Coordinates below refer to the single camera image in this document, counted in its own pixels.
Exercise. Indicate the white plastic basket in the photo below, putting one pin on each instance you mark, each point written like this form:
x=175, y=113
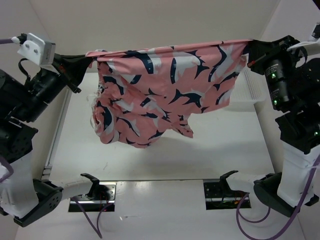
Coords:
x=248, y=90

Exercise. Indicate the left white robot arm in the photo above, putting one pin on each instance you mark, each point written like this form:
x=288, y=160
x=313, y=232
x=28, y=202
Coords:
x=23, y=197

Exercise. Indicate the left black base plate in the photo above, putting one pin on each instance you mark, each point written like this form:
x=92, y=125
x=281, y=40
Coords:
x=104, y=197

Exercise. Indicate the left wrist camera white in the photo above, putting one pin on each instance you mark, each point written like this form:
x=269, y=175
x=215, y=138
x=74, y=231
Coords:
x=39, y=51

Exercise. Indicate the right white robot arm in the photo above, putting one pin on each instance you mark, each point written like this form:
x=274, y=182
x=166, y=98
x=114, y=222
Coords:
x=292, y=72

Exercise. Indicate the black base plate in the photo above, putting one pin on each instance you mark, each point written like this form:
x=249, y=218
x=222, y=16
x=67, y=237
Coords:
x=104, y=197
x=218, y=199

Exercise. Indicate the pink shark print shorts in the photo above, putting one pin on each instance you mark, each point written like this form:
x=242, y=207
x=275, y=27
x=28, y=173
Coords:
x=143, y=93

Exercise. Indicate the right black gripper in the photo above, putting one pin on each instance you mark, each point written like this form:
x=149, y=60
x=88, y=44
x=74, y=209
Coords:
x=259, y=51

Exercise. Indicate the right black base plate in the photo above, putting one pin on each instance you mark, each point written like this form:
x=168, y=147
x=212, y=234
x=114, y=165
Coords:
x=218, y=199

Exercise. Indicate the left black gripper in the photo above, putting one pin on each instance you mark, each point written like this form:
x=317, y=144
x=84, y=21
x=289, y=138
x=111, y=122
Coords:
x=71, y=68

